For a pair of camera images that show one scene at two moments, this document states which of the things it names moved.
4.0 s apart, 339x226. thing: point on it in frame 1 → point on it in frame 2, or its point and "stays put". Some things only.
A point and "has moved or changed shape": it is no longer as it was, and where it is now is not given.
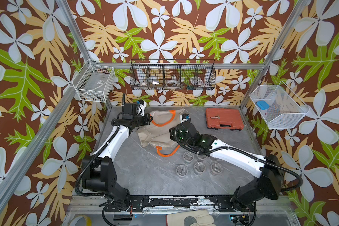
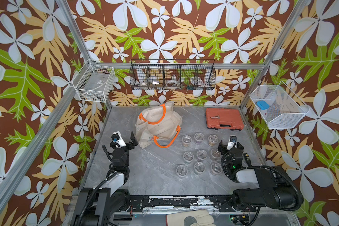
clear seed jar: [188, 157] stays put
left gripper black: [147, 120] → [133, 140]
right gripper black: [175, 133] → [223, 149]
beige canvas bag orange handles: [157, 134] has moved or changed shape
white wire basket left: [94, 82] stays put
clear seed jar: [216, 168] stays put
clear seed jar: [199, 167] stays put
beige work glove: [199, 217] stays put
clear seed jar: [181, 171] stays put
